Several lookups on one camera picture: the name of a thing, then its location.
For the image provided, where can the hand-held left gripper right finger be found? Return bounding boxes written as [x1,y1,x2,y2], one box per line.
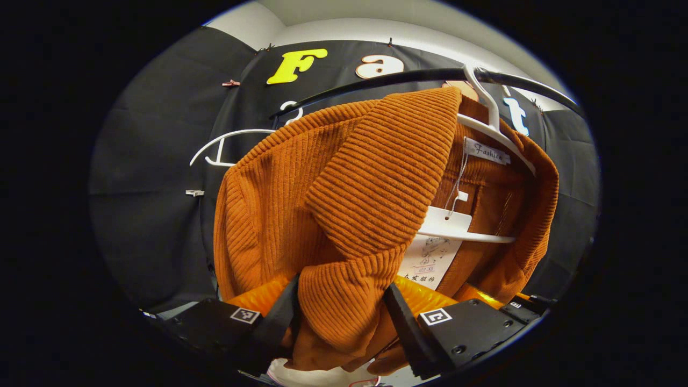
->
[383,276,527,380]

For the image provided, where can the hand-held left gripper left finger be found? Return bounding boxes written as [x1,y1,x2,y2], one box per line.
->
[156,273,303,377]

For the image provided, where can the white laundry hamper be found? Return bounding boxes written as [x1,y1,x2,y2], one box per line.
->
[266,357,382,387]

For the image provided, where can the orange corduroy jacket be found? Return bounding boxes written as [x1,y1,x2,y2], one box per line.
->
[213,86,560,374]

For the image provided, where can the thick white plastic hanger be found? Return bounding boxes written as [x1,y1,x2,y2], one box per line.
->
[417,63,538,244]

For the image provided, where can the black clothes rack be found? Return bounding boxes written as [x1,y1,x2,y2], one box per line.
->
[269,67,584,120]

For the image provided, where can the white paper hang tag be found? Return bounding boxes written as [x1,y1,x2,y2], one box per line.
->
[398,207,474,291]

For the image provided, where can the black backdrop cloth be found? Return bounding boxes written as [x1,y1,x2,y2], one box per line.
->
[89,27,600,315]

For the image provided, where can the thin white wire hanger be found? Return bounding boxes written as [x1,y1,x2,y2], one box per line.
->
[189,101,304,167]

